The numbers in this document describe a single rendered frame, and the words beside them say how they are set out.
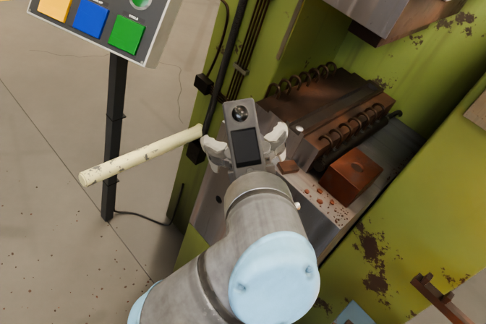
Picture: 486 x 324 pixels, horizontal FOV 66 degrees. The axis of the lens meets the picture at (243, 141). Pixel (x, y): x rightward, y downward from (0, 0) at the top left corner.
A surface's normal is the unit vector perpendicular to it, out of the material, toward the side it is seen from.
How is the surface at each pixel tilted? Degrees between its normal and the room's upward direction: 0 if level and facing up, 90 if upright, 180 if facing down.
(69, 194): 0
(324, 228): 90
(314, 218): 90
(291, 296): 67
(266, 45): 90
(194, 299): 51
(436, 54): 90
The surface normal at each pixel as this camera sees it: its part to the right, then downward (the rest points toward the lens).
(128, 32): -0.15, 0.14
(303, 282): 0.14, 0.38
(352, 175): 0.28, -0.70
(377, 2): -0.68, 0.33
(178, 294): -0.52, -0.44
